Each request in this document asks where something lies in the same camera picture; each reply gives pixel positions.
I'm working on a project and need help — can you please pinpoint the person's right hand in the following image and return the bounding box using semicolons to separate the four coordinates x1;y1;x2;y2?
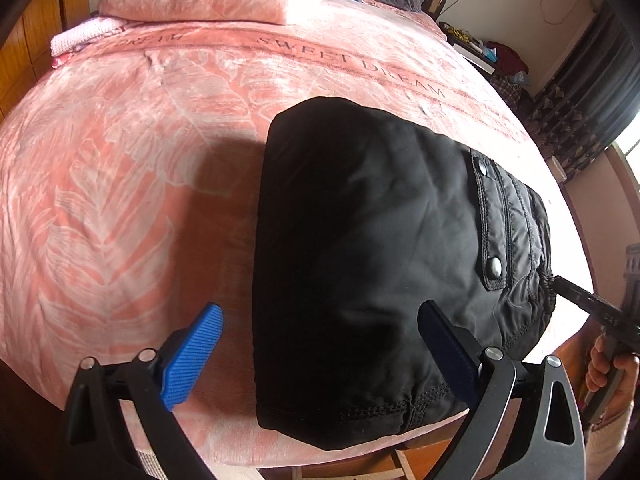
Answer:
585;335;640;411

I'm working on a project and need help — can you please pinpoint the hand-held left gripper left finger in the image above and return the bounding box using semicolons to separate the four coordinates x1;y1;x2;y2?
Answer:
64;302;224;480

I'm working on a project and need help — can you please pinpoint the pink leaf-pattern bed blanket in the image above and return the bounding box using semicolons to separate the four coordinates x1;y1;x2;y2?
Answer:
0;0;601;467

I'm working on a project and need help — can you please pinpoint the person's right forearm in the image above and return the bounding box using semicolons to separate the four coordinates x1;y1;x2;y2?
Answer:
589;400;640;480

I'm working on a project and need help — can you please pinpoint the black padded jacket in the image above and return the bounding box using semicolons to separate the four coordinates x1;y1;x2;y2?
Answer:
252;96;557;452

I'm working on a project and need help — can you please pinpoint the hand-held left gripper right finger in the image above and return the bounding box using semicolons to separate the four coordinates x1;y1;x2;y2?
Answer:
417;299;586;480

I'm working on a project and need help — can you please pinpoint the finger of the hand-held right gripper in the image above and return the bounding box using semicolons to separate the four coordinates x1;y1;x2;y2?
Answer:
547;274;602;312

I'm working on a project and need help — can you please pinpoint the wooden wardrobe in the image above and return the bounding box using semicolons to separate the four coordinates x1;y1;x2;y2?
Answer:
0;0;103;117

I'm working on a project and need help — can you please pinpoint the dark patterned curtain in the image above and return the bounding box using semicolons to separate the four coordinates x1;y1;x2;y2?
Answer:
520;5;640;182

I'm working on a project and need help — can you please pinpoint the white nightstand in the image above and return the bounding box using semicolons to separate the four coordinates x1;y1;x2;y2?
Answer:
437;20;502;79

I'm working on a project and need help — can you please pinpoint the white folded towel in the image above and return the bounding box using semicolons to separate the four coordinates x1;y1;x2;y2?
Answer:
50;16;126;57

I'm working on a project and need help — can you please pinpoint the red cloth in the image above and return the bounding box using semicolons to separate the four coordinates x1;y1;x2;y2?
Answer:
487;42;530;79

